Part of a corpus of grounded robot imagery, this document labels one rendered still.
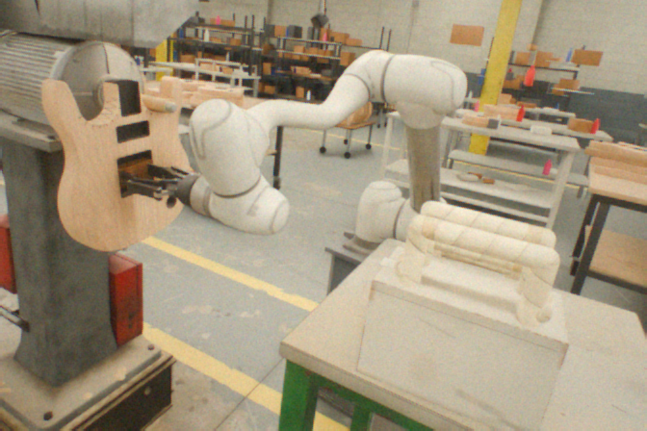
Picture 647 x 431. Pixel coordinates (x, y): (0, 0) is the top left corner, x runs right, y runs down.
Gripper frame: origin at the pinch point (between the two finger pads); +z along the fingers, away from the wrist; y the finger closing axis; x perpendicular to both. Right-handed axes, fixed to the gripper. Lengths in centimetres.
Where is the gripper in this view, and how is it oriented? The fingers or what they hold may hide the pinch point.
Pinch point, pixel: (138, 173)
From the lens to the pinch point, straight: 111.6
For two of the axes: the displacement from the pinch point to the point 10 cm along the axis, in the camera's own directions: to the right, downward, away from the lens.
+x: 0.6, -9.3, -3.7
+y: 4.7, -3.0, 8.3
